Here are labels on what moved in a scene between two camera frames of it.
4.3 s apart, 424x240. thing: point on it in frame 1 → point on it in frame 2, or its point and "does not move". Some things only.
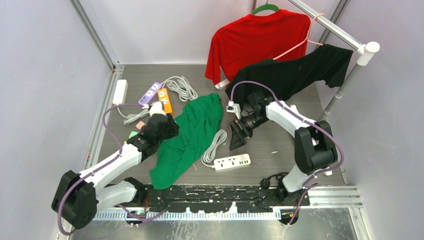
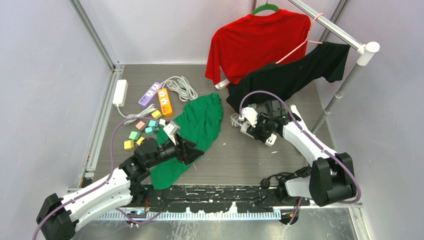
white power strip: [232, 162] → [269, 141]
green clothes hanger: [266, 7] does not move
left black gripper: [173, 127] → [185, 150]
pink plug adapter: [140, 124] does not move
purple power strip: [150, 94] does not move
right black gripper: [239, 131] → [255, 131]
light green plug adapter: [133, 133] does not move
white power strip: [120, 91] does not move
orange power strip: [164, 97] does not move
